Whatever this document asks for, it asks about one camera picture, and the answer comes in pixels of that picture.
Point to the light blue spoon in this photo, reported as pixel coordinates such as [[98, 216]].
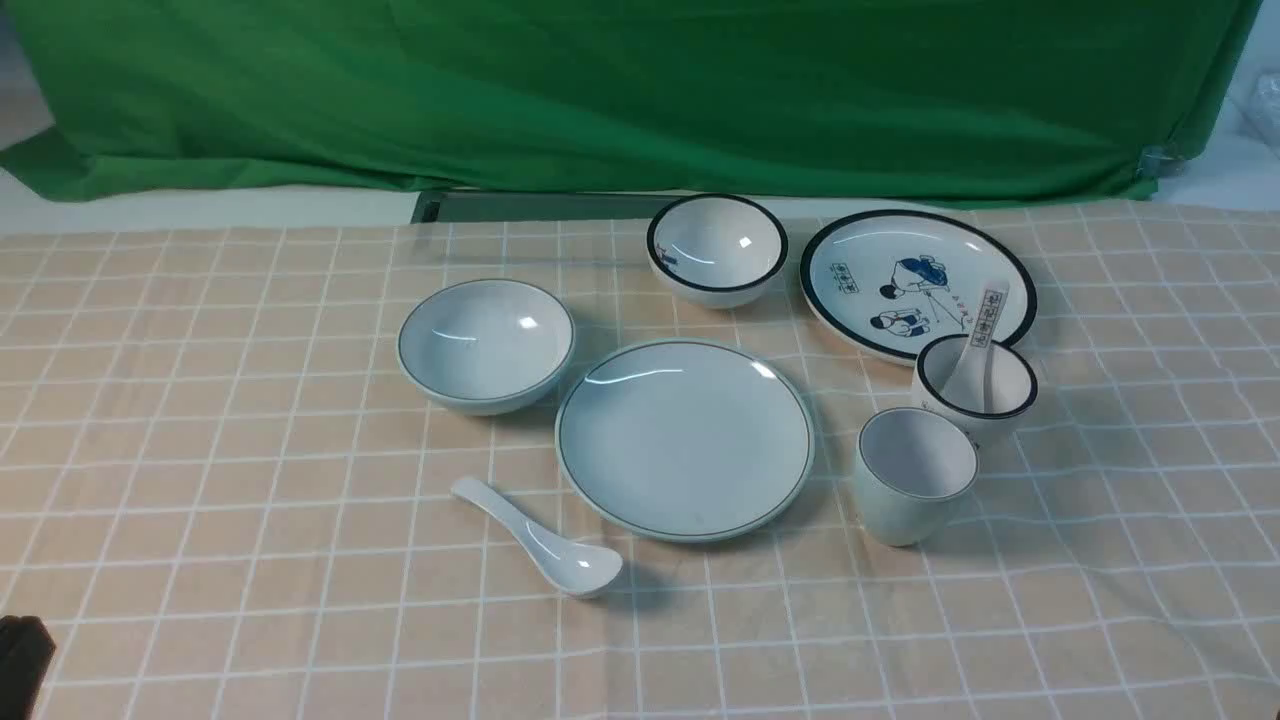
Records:
[[577, 569]]

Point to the white printed spoon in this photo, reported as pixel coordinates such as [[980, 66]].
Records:
[[970, 385]]

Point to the light blue bowl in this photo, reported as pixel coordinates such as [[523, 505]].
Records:
[[487, 347]]

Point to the light blue cup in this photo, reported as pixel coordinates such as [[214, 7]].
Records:
[[911, 469]]

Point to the light blue plate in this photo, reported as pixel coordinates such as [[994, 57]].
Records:
[[685, 441]]

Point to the green backdrop cloth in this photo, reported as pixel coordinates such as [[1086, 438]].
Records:
[[967, 103]]

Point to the white illustrated plate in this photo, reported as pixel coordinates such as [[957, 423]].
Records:
[[890, 281]]

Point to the white bicycle cup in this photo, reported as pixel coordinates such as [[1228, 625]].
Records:
[[1014, 390]]

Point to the white black-rimmed bowl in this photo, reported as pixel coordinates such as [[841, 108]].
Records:
[[716, 250]]

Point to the metal clamp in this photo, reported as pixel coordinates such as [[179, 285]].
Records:
[[1160, 161]]

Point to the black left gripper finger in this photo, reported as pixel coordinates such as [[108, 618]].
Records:
[[27, 649]]

